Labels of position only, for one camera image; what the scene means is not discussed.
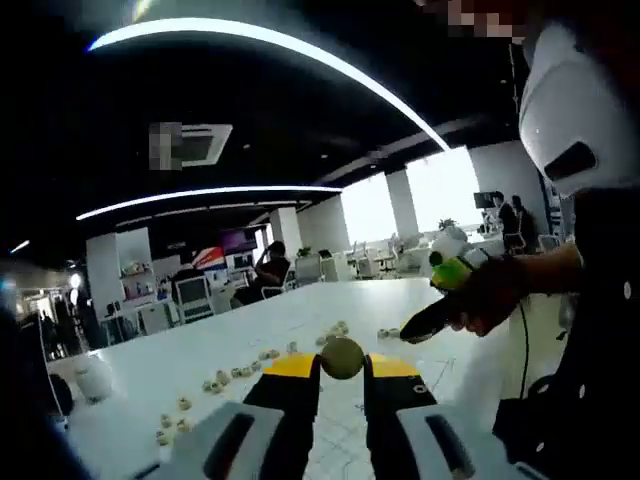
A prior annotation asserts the purple monitor screen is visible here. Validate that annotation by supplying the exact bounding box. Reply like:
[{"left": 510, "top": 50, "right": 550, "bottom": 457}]
[{"left": 219, "top": 228, "right": 259, "bottom": 256}]

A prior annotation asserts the ceiling air conditioner unit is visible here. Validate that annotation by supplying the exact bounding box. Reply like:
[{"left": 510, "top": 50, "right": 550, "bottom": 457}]
[{"left": 180, "top": 122, "right": 234, "bottom": 169}]

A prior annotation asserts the round wooden chess piece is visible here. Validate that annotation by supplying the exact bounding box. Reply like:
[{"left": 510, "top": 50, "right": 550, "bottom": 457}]
[{"left": 319, "top": 335, "right": 365, "bottom": 381}]

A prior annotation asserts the black round object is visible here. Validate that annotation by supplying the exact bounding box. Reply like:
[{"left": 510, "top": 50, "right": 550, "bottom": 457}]
[{"left": 49, "top": 373, "right": 74, "bottom": 416}]

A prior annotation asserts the white ribbed round object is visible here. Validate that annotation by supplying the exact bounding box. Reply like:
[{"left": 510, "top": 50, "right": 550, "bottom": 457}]
[{"left": 74, "top": 354, "right": 114, "bottom": 401}]

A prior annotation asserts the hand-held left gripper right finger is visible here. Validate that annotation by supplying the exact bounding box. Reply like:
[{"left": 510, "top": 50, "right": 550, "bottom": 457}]
[{"left": 362, "top": 353, "right": 549, "bottom": 480}]

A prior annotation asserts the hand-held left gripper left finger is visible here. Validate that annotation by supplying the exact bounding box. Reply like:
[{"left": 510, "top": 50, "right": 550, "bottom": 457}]
[{"left": 134, "top": 352, "right": 321, "bottom": 480}]

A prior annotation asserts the group of wooden chess pieces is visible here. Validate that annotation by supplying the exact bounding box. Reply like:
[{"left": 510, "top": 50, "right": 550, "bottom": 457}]
[{"left": 155, "top": 319, "right": 401, "bottom": 447}]

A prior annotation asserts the curved ceiling light strip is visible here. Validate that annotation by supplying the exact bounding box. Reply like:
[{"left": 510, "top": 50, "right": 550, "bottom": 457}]
[{"left": 75, "top": 185, "right": 344, "bottom": 222}]

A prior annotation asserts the white display shelf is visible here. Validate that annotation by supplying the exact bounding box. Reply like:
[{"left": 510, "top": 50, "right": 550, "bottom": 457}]
[{"left": 85, "top": 227, "right": 154, "bottom": 321}]

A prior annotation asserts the white office chair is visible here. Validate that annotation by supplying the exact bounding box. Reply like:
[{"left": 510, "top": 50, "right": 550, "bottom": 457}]
[{"left": 174, "top": 274, "right": 217, "bottom": 325}]

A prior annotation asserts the black cable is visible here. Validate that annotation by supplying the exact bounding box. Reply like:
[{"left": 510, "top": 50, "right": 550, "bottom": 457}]
[{"left": 516, "top": 298, "right": 532, "bottom": 402}]

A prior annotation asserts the white worn device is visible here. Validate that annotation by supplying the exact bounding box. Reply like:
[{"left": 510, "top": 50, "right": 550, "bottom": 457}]
[{"left": 518, "top": 22, "right": 609, "bottom": 199}]

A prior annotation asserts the long curved ceiling light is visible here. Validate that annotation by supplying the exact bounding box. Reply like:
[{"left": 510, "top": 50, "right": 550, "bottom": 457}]
[{"left": 87, "top": 18, "right": 451, "bottom": 151}]

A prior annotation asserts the transparent chessboard sheet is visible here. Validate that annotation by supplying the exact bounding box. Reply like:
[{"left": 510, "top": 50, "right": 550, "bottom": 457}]
[{"left": 309, "top": 349, "right": 459, "bottom": 480}]

